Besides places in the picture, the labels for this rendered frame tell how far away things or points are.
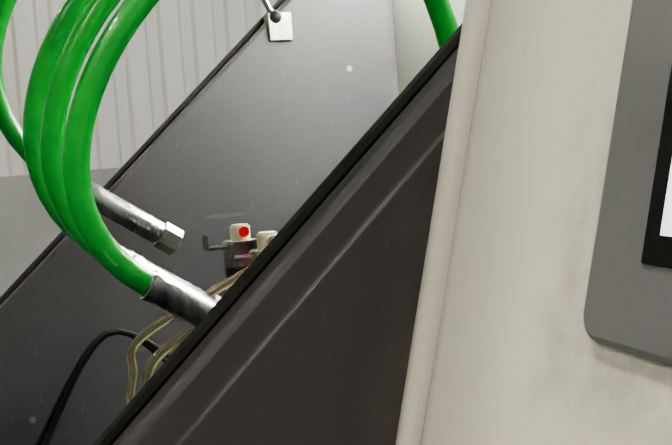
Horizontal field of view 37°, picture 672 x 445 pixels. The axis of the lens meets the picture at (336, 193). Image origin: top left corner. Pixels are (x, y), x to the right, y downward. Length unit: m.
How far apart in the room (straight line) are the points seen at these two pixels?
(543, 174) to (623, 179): 0.05
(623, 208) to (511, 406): 0.09
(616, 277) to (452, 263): 0.13
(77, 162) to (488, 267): 0.22
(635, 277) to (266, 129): 0.83
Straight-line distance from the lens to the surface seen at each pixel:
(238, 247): 0.78
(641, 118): 0.33
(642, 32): 0.34
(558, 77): 0.38
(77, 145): 0.52
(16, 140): 0.76
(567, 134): 0.36
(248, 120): 1.11
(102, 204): 0.76
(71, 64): 0.60
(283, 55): 1.13
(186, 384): 0.44
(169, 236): 0.77
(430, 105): 0.46
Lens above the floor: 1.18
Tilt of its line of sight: 4 degrees down
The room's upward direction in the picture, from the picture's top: 4 degrees counter-clockwise
